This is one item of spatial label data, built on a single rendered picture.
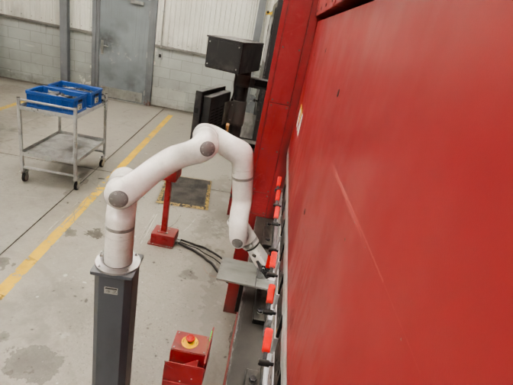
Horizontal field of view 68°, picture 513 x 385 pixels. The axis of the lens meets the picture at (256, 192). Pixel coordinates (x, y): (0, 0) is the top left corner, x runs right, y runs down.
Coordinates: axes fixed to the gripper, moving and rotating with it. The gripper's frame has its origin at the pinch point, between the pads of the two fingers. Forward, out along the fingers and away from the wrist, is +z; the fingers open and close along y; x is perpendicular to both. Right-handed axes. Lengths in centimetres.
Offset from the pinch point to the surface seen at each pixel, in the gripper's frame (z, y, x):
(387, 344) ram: -61, -125, -53
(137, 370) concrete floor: 38, 17, 113
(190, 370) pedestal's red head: 2, -43, 34
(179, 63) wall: -145, 691, 174
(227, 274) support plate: -10.0, -6.1, 15.5
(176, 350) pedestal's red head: -2, -33, 41
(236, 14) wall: -167, 699, 22
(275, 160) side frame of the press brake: -23, 84, -13
